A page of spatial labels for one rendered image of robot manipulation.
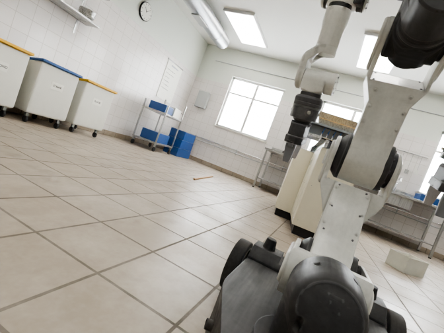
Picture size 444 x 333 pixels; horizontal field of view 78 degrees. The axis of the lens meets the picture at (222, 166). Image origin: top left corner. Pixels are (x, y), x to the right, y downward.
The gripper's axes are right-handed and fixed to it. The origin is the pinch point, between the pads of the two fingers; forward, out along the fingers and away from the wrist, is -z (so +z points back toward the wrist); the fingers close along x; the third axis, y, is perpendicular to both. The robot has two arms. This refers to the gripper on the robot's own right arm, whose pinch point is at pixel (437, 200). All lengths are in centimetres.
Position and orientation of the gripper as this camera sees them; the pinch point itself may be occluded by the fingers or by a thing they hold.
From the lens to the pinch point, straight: 95.6
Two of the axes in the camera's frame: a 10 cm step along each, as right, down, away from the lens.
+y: -8.8, -3.6, 3.1
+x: 3.9, -1.6, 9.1
